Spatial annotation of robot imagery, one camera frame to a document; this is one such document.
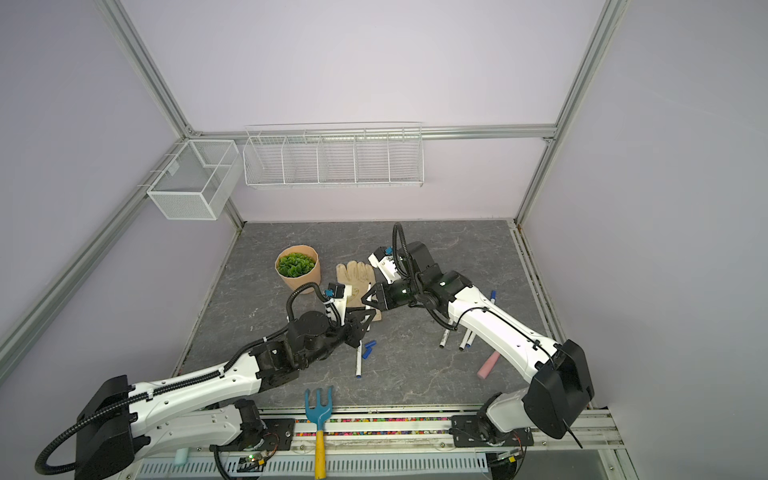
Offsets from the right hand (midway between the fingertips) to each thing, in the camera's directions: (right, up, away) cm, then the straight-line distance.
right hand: (364, 302), depth 73 cm
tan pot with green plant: (-23, +8, +20) cm, 32 cm away
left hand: (+2, -3, -1) cm, 4 cm away
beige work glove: (-5, +3, +30) cm, 31 cm away
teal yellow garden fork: (-12, -29, +3) cm, 32 cm away
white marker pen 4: (+30, -14, +15) cm, 37 cm away
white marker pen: (-3, -18, +11) cm, 22 cm away
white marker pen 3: (+22, -14, +16) cm, 30 cm away
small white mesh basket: (-57, +35, +23) cm, 71 cm away
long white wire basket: (-13, +45, +26) cm, 53 cm away
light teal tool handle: (-43, -36, -4) cm, 56 cm away
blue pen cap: (-1, -17, +13) cm, 22 cm away
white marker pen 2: (+1, -3, -2) cm, 4 cm away
